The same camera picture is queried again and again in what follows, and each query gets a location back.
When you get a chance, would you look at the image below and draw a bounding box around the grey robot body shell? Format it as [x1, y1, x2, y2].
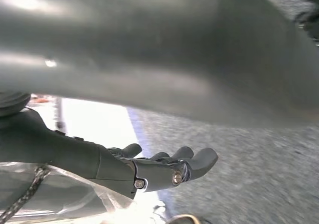
[0, 0, 319, 129]

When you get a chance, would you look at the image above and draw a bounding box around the braided grey cable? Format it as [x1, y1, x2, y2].
[0, 165, 50, 224]

